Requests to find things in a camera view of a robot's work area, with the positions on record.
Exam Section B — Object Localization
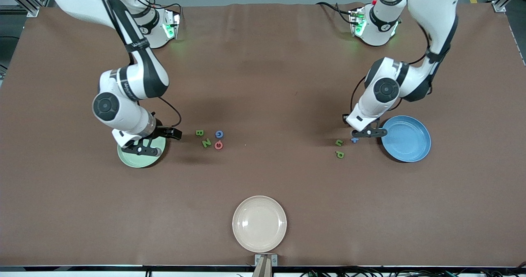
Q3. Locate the black base cable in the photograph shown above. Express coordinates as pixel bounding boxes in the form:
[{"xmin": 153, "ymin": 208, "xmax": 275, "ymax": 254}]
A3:
[
  {"xmin": 123, "ymin": 0, "xmax": 183, "ymax": 27},
  {"xmin": 316, "ymin": 2, "xmax": 355, "ymax": 25}
]

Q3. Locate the grey metal bracket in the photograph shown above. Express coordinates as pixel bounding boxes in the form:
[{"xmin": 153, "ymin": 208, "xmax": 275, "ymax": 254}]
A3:
[{"xmin": 254, "ymin": 254, "xmax": 278, "ymax": 267}]

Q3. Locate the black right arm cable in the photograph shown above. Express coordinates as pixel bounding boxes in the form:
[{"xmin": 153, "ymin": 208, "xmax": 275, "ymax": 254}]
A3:
[{"xmin": 92, "ymin": 0, "xmax": 182, "ymax": 129}]

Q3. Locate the blue plate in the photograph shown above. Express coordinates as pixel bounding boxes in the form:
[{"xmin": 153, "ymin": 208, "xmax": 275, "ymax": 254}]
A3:
[{"xmin": 381, "ymin": 115, "xmax": 431, "ymax": 163}]

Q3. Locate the beige post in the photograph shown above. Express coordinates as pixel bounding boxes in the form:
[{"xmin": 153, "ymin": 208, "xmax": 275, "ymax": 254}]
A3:
[{"xmin": 251, "ymin": 256, "xmax": 272, "ymax": 277}]

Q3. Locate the brown table cover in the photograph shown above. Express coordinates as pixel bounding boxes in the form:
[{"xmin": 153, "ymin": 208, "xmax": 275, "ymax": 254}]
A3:
[{"xmin": 0, "ymin": 2, "xmax": 526, "ymax": 267}]

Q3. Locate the light green plate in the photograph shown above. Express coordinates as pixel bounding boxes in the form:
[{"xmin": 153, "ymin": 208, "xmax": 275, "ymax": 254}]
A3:
[{"xmin": 118, "ymin": 135, "xmax": 166, "ymax": 169}]

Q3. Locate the beige plate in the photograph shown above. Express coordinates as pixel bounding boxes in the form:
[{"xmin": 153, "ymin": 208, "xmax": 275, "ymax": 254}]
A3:
[{"xmin": 232, "ymin": 196, "xmax": 287, "ymax": 253}]

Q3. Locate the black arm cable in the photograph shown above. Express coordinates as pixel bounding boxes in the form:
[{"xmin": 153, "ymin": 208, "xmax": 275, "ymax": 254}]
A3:
[
  {"xmin": 350, "ymin": 20, "xmax": 432, "ymax": 115},
  {"xmin": 92, "ymin": 0, "xmax": 182, "ymax": 129}
]

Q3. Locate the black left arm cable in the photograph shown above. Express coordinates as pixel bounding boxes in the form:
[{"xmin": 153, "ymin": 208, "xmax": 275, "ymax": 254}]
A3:
[{"xmin": 350, "ymin": 20, "xmax": 432, "ymax": 115}]

